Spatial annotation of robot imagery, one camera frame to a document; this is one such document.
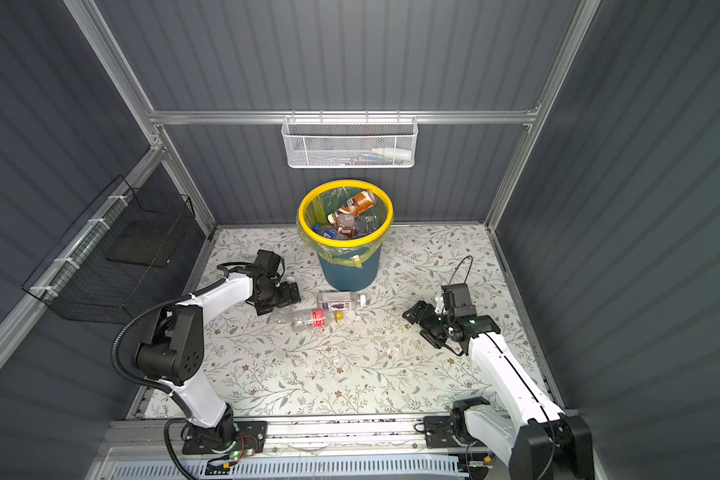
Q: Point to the yellow bin liner bag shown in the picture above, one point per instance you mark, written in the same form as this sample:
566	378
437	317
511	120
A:
326	199

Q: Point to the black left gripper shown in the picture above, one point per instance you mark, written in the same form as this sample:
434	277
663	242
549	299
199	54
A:
287	298

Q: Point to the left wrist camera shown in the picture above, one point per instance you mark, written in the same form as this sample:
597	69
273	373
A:
270	263

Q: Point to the pepsi label bottle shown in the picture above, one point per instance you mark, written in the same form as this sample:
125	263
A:
326	231

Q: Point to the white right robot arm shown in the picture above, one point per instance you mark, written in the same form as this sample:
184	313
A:
537	440

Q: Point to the white wire wall basket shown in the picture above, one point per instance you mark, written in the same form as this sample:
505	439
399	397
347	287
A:
346	144

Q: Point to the black wire wall basket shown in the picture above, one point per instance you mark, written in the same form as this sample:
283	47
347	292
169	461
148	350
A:
125	258

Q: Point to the clear unlabeled bottle white cap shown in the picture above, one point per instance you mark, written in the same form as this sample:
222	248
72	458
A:
366	224

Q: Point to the red label clear bottle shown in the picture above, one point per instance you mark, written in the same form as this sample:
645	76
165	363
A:
313	318

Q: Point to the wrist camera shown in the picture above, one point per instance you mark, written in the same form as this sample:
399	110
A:
457	301
270	263

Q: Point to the orange juice bottle red label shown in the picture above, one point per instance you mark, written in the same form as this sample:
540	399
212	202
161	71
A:
346	224

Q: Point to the white spray bottle in basket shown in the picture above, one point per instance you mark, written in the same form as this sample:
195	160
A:
397	155

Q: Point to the brown coffee bottle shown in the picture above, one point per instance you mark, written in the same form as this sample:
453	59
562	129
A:
358	204

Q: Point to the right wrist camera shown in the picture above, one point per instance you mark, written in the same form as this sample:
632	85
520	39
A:
457	301

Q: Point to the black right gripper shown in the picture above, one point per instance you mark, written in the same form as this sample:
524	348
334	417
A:
416	315

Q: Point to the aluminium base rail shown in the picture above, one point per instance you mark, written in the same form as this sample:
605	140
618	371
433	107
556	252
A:
374	446

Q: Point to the teal ribbed waste bin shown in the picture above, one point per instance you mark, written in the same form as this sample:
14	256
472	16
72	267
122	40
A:
348	278

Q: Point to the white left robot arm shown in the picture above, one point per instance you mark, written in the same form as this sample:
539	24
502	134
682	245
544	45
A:
171	349

